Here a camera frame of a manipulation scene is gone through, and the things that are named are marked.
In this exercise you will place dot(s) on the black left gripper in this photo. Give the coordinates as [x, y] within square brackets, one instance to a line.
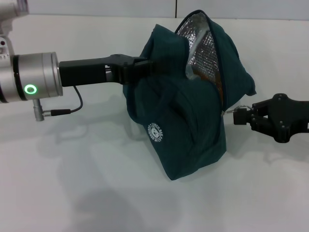
[84, 72]

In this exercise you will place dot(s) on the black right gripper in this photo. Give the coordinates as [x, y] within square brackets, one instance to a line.
[289, 118]

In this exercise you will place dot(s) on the teal blue insulated bag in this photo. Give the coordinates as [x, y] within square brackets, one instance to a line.
[183, 125]

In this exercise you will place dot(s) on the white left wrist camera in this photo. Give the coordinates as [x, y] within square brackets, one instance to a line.
[12, 4]

